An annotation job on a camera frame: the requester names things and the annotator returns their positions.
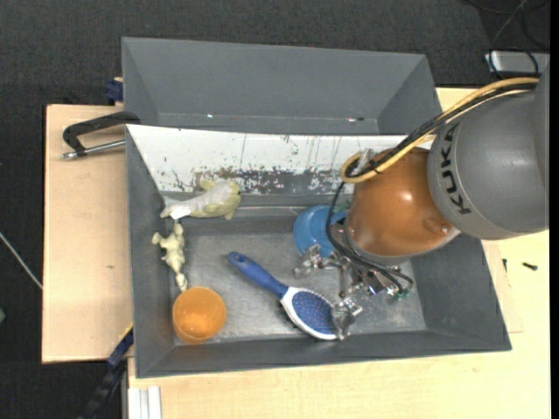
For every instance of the pale yellow toy dinosaur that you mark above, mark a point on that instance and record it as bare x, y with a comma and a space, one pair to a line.
175, 247

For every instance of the grey metal bin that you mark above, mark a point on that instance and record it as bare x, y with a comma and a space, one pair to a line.
271, 85

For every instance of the grey and yellow toy shark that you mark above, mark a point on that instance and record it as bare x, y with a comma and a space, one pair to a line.
209, 201

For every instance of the small black screw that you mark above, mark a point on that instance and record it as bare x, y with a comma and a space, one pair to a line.
530, 266

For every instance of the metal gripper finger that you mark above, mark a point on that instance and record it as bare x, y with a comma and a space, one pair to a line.
345, 314
311, 260

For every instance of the blue bowl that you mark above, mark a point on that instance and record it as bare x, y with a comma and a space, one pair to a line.
311, 230

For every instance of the blue and white hairbrush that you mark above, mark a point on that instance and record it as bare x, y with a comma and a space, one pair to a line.
305, 306

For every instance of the pale cardboard board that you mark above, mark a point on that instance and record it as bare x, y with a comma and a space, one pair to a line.
83, 234

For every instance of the orange cup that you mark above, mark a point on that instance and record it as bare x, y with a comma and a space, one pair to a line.
198, 317

